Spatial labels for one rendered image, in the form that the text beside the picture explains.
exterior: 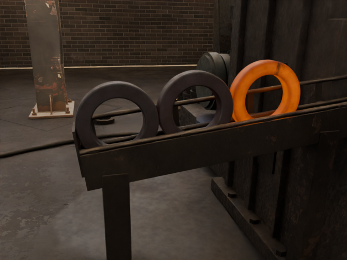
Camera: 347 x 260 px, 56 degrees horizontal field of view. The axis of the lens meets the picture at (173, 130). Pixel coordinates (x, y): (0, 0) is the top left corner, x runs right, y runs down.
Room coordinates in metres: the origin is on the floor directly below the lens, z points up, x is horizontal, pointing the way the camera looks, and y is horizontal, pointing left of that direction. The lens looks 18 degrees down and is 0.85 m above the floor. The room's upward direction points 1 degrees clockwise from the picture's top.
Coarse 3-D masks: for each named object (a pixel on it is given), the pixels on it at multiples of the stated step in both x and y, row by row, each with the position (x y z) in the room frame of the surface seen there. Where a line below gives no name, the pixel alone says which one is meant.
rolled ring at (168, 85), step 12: (192, 72) 0.73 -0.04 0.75; (204, 72) 0.73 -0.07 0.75; (168, 84) 0.72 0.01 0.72; (180, 84) 0.72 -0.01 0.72; (192, 84) 0.73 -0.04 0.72; (204, 84) 0.73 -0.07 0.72; (216, 84) 0.74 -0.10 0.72; (168, 96) 0.71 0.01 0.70; (216, 96) 0.75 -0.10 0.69; (228, 96) 0.75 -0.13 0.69; (156, 108) 0.73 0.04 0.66; (168, 108) 0.71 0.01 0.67; (216, 108) 0.77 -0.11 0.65; (228, 108) 0.75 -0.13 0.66; (168, 120) 0.71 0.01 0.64; (216, 120) 0.75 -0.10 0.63; (228, 120) 0.75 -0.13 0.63; (168, 132) 0.71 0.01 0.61
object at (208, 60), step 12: (204, 60) 2.13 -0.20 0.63; (216, 60) 2.04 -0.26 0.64; (228, 60) 2.07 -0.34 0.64; (216, 72) 1.98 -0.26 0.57; (228, 72) 2.01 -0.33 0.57; (204, 96) 2.10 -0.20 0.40; (180, 108) 2.49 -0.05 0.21; (192, 108) 2.35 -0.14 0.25; (204, 108) 2.15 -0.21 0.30; (180, 120) 2.48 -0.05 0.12; (192, 120) 2.19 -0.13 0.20; (216, 168) 1.73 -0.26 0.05
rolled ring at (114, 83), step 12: (108, 84) 0.68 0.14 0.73; (120, 84) 0.68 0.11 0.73; (132, 84) 0.71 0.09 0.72; (84, 96) 0.69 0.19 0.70; (96, 96) 0.67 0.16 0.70; (108, 96) 0.68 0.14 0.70; (120, 96) 0.68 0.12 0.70; (132, 96) 0.69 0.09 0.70; (144, 96) 0.70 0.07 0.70; (84, 108) 0.66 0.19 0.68; (96, 108) 0.67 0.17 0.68; (144, 108) 0.70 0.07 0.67; (84, 120) 0.66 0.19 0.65; (144, 120) 0.71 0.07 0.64; (156, 120) 0.70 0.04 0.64; (84, 132) 0.66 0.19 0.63; (144, 132) 0.70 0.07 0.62; (156, 132) 0.70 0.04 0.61; (84, 144) 0.66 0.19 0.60; (96, 144) 0.67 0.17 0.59; (108, 144) 0.70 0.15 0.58
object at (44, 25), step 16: (32, 0) 2.99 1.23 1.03; (48, 0) 3.01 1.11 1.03; (32, 16) 2.99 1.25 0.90; (48, 16) 3.02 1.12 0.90; (32, 32) 2.98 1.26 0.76; (48, 32) 3.01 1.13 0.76; (32, 48) 2.98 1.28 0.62; (48, 48) 3.01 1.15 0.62; (32, 64) 2.97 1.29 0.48; (48, 64) 3.01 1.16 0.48; (48, 80) 3.00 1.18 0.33; (64, 80) 3.30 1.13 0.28; (48, 96) 3.00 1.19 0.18; (64, 96) 3.04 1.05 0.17; (32, 112) 2.98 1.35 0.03; (48, 112) 2.99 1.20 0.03; (64, 112) 2.99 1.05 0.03
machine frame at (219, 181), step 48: (240, 0) 1.45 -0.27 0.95; (288, 0) 1.16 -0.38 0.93; (336, 0) 0.97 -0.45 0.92; (240, 48) 1.45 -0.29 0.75; (288, 48) 1.13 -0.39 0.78; (336, 48) 0.92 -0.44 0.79; (336, 96) 0.92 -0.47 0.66; (240, 192) 1.37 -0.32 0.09; (288, 192) 1.03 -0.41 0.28; (336, 192) 0.94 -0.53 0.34; (288, 240) 0.99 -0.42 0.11; (336, 240) 0.95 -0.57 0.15
